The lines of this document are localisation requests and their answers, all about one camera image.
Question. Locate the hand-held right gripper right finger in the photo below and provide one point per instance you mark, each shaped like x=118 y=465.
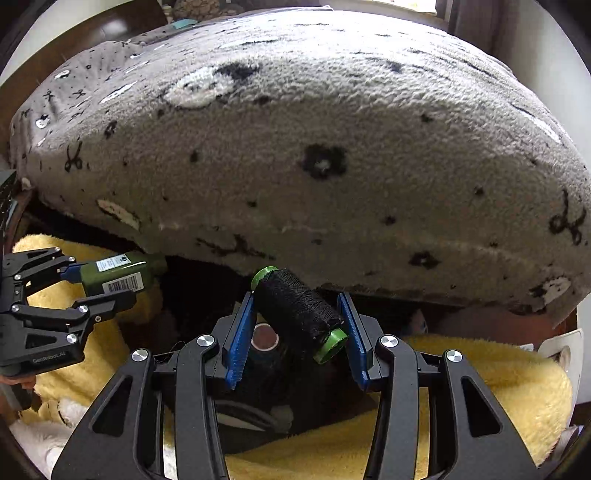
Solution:
x=353 y=337

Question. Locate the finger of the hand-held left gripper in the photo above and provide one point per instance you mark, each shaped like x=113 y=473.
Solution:
x=73 y=275
x=111 y=304

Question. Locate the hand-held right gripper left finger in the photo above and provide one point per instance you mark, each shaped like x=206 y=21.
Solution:
x=240 y=341

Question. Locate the olive green bottle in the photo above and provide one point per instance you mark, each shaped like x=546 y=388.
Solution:
x=115 y=272

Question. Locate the black bin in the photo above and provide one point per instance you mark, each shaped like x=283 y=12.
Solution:
x=277 y=392

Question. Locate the black thread spool green ends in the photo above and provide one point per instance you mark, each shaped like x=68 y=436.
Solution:
x=295 y=304

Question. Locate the pink and blue toy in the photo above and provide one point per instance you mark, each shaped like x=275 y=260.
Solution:
x=418 y=323

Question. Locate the white fluffy cloth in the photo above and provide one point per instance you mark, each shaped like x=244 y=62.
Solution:
x=60 y=415

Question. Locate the yellow fleece blanket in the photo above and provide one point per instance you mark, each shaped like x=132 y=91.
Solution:
x=485 y=369

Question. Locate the grey fleece printed blanket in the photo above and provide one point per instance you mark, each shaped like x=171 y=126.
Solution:
x=369 y=138

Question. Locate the white plastic object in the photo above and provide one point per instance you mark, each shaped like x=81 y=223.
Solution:
x=561 y=350

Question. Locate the light blue flat item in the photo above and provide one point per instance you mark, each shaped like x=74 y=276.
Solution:
x=184 y=24

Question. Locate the brown patterned bag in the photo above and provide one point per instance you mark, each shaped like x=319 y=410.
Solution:
x=194 y=7

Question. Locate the grey curtain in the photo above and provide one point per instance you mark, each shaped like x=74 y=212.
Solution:
x=471 y=18

